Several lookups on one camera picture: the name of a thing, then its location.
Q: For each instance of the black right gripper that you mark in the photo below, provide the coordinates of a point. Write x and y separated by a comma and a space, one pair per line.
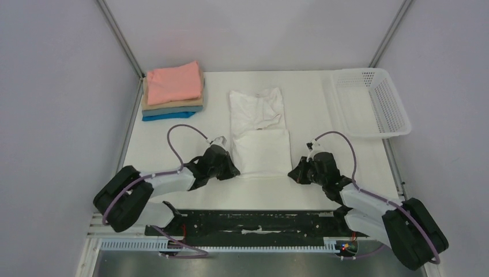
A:
300, 171

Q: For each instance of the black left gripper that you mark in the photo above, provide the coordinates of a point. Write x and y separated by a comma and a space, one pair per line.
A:
232, 171

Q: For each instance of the white t shirt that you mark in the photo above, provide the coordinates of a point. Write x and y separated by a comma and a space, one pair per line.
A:
260, 138

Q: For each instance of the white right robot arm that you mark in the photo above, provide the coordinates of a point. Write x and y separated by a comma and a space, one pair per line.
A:
406, 227

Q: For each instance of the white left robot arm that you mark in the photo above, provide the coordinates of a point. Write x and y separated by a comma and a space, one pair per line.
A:
125, 199

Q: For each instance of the folded bright blue t shirt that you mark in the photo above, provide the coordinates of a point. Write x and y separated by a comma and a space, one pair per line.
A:
178, 115

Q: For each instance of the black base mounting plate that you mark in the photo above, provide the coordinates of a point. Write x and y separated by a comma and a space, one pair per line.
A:
249, 228

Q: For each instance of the folded beige t shirt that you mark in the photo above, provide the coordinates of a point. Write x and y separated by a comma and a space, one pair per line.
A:
178, 103

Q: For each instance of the folded grey-blue t shirt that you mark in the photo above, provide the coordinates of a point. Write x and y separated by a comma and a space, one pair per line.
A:
170, 110

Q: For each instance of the folded pink t shirt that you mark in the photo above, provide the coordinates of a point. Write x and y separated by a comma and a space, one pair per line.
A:
174, 84

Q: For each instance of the white perforated plastic basket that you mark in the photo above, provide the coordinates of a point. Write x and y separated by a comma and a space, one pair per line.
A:
368, 103

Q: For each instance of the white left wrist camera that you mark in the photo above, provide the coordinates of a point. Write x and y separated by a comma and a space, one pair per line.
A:
219, 141

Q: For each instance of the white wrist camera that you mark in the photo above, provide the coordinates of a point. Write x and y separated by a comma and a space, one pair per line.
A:
314, 148
219, 141

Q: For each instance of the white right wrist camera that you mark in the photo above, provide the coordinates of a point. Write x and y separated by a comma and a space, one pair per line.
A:
314, 148

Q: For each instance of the white slotted cable duct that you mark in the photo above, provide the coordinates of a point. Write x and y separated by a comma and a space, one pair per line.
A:
163, 245

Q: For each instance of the left aluminium frame post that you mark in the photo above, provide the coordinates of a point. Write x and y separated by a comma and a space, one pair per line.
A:
117, 32

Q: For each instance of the aluminium frame post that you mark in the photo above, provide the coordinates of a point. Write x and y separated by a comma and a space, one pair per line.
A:
117, 32
390, 33

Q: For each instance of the right aluminium frame post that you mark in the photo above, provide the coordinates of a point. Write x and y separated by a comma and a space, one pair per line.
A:
390, 33

